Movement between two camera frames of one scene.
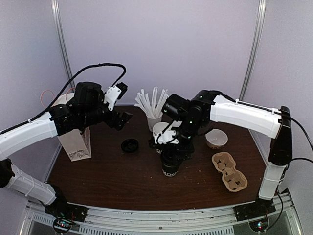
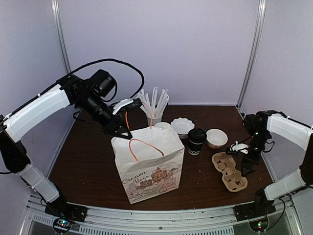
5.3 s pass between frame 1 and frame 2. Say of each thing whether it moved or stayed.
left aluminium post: stayed
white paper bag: moved
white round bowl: stayed
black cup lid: moved
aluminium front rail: stayed
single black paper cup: moved
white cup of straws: stayed
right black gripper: moved
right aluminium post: stayed
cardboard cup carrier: stayed
